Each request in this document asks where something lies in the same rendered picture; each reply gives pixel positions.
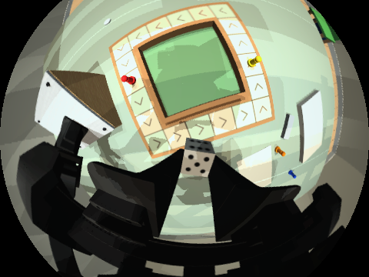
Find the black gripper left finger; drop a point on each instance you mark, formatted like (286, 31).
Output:
(152, 188)

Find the orange pawn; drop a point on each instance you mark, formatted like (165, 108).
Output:
(278, 149)

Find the yellow pawn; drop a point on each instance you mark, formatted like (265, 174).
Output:
(253, 61)

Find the red pawn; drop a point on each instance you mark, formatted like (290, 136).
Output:
(130, 80)

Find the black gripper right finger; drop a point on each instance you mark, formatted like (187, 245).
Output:
(235, 200)

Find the blue pawn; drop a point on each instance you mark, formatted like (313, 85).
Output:
(292, 174)

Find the white die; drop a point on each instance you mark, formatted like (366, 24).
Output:
(198, 157)

